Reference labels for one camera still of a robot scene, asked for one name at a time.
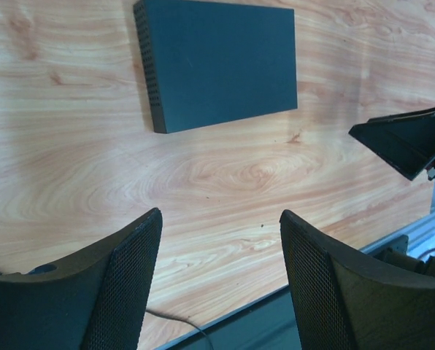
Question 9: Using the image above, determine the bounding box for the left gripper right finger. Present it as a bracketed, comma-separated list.
[280, 210, 435, 349]

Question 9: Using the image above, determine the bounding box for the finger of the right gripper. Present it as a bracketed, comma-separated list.
[349, 107, 435, 181]

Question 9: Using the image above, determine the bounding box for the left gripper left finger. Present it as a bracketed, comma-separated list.
[0, 208, 163, 349]

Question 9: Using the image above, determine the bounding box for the black power adapter cable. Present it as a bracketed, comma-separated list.
[144, 308, 215, 350]

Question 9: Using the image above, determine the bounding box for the black network switch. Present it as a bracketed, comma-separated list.
[133, 1, 298, 134]

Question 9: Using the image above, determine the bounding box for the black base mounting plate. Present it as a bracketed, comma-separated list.
[159, 287, 301, 350]

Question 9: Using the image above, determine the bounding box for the front aluminium frame rail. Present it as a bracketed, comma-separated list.
[361, 206, 435, 257]

